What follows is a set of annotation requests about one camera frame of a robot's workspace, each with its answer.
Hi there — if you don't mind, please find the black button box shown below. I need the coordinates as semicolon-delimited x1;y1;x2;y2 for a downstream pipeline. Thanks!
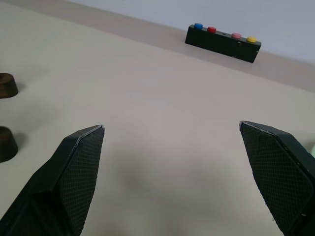
185;24;262;64

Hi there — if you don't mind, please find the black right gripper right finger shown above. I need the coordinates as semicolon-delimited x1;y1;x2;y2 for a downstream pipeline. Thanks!
238;120;315;236

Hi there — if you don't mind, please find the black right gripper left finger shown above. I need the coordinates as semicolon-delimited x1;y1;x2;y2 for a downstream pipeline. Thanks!
0;124;106;236

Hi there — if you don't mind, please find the dark wooden dish rack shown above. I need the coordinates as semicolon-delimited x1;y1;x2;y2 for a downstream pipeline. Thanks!
0;73;19;163

